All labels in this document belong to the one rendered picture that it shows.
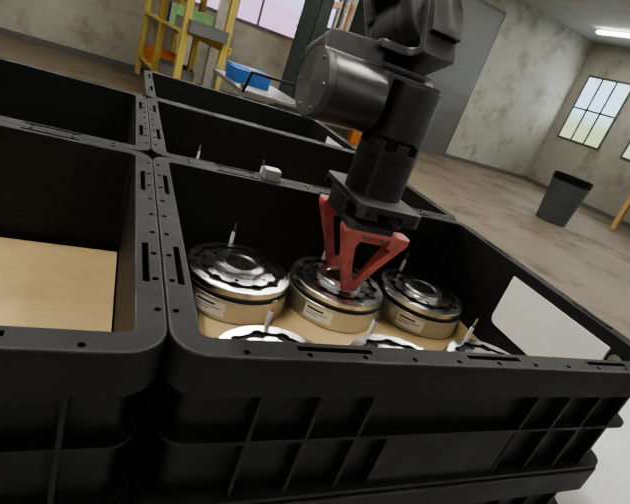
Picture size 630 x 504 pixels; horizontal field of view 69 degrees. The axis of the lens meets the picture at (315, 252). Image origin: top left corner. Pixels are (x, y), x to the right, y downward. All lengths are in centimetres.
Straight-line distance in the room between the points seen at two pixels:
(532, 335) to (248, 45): 801
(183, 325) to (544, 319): 39
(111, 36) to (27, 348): 785
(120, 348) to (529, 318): 42
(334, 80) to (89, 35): 769
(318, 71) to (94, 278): 26
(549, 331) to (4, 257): 51
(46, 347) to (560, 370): 30
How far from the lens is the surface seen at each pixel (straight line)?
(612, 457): 82
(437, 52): 43
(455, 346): 46
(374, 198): 43
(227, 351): 22
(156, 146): 51
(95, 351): 21
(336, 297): 45
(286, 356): 23
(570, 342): 51
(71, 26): 802
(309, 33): 465
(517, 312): 55
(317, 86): 38
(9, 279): 44
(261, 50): 844
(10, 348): 21
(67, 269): 46
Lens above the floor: 106
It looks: 22 degrees down
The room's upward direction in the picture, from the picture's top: 20 degrees clockwise
